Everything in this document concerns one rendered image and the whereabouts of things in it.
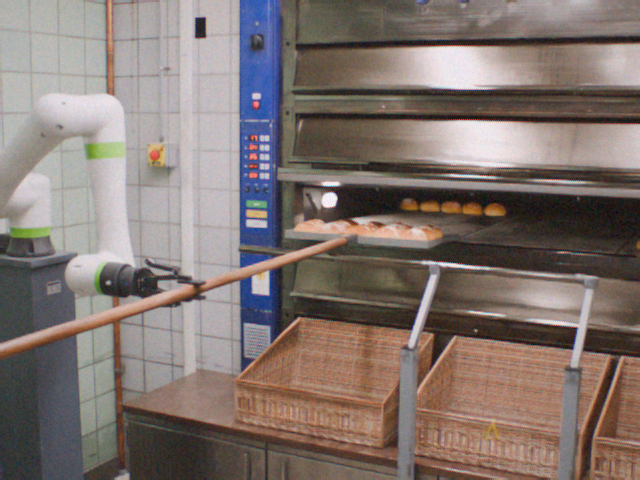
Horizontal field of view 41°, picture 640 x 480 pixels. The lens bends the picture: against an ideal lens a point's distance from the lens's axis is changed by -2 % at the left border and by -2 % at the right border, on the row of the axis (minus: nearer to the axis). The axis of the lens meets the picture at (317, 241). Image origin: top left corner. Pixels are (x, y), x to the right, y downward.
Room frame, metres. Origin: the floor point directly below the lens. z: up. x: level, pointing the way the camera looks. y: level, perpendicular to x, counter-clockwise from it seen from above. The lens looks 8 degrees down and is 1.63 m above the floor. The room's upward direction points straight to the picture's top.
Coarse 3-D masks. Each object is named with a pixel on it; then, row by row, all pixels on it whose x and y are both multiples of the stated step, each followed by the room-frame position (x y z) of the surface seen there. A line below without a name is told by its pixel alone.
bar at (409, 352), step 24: (360, 264) 2.78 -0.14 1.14; (384, 264) 2.74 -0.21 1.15; (408, 264) 2.70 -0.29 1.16; (432, 264) 2.66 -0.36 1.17; (456, 264) 2.64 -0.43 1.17; (432, 288) 2.62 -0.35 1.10; (408, 360) 2.46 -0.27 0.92; (576, 360) 2.28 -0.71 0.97; (408, 384) 2.46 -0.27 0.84; (576, 384) 2.24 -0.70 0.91; (408, 408) 2.46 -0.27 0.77; (576, 408) 2.24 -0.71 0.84; (408, 432) 2.45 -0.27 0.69; (576, 432) 2.25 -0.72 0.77; (408, 456) 2.45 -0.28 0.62
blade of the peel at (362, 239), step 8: (288, 232) 3.14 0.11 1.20; (296, 232) 3.12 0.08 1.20; (304, 232) 3.11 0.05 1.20; (312, 232) 3.09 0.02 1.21; (320, 240) 3.08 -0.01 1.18; (328, 240) 3.07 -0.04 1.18; (360, 240) 3.01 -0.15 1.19; (368, 240) 3.00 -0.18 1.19; (376, 240) 2.99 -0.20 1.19; (384, 240) 2.97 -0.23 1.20; (392, 240) 2.96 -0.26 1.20; (400, 240) 2.95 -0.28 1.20; (408, 240) 2.94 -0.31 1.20; (416, 240) 2.92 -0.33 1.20; (432, 240) 2.94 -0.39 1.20; (440, 240) 3.02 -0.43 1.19; (448, 240) 3.10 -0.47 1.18
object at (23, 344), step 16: (336, 240) 2.87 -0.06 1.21; (288, 256) 2.56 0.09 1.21; (304, 256) 2.64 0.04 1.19; (240, 272) 2.31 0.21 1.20; (256, 272) 2.38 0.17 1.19; (192, 288) 2.10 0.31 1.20; (208, 288) 2.16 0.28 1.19; (128, 304) 1.88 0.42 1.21; (144, 304) 1.92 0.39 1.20; (160, 304) 1.97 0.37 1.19; (80, 320) 1.73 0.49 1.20; (96, 320) 1.77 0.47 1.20; (112, 320) 1.82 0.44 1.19; (32, 336) 1.61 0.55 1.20; (48, 336) 1.64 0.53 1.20; (64, 336) 1.68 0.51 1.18; (0, 352) 1.52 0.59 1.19; (16, 352) 1.56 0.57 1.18
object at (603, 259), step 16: (304, 240) 3.29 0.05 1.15; (480, 256) 2.98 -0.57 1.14; (496, 256) 2.95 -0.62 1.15; (512, 256) 2.93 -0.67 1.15; (528, 256) 2.90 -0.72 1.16; (544, 256) 2.88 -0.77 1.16; (560, 256) 2.85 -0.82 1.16; (576, 256) 2.83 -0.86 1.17; (592, 256) 2.80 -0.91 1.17; (608, 256) 2.78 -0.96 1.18; (624, 256) 2.77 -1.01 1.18
